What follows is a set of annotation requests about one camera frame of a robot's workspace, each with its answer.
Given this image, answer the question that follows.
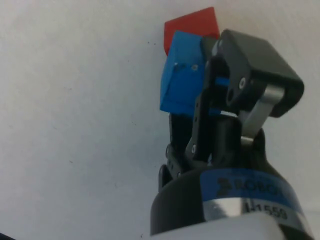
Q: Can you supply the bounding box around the blue cube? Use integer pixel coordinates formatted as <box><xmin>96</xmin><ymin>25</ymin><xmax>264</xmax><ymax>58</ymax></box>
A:
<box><xmin>159</xmin><ymin>30</ymin><xmax>229</xmax><ymax>117</ymax></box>

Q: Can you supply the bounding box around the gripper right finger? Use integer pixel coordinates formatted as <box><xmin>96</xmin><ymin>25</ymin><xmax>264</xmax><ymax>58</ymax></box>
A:
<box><xmin>184</xmin><ymin>28</ymin><xmax>305</xmax><ymax>164</ymax></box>

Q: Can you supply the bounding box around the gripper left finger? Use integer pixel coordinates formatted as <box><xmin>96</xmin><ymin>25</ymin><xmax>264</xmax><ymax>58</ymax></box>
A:
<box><xmin>165</xmin><ymin>112</ymin><xmax>195</xmax><ymax>178</ymax></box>

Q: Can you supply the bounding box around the red cube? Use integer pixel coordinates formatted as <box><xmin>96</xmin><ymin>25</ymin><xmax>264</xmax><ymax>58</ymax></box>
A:
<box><xmin>164</xmin><ymin>6</ymin><xmax>221</xmax><ymax>55</ymax></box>

